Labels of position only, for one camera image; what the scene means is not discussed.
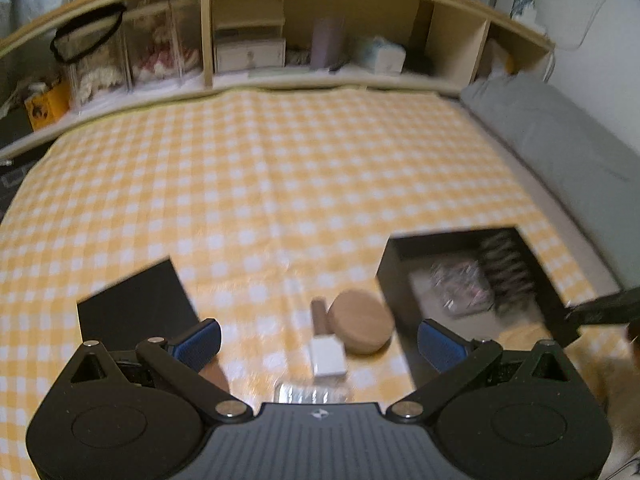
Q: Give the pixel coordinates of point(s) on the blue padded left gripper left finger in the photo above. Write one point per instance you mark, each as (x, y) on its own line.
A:
(198, 345)

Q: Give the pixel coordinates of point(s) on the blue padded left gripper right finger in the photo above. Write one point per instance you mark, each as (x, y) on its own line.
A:
(440, 347)

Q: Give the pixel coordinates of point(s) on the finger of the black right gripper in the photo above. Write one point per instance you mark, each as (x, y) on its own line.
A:
(617, 309)

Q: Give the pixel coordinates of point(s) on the clear plastic bag of parts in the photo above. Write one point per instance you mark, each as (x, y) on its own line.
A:
(457, 289)

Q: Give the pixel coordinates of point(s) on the black cardboard box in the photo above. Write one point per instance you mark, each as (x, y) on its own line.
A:
(523, 291)

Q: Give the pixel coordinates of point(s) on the small black box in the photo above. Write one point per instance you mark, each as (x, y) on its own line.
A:
(150, 303)

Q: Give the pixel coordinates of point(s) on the round wooden disc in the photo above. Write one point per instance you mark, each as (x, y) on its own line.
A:
(361, 322)

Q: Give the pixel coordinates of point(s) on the clear plastic strip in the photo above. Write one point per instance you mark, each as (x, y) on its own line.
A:
(300, 393)

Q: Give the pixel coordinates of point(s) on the grey pillow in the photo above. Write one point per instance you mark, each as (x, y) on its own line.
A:
(589, 171)

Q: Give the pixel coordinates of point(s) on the yellow white checkered cloth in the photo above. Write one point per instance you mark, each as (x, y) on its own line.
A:
(262, 201)

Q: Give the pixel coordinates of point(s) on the yellow box on shelf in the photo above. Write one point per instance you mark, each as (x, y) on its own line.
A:
(49, 107)

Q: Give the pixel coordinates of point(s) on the white tissue box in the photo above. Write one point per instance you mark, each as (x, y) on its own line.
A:
(379, 55)

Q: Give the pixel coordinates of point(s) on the clear doll display case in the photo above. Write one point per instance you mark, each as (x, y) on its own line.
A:
(162, 41)

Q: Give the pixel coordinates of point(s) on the wooden shelf unit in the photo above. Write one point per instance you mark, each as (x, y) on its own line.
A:
(447, 42)

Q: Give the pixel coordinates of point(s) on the purple cylinder container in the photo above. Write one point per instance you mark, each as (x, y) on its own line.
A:
(326, 42)

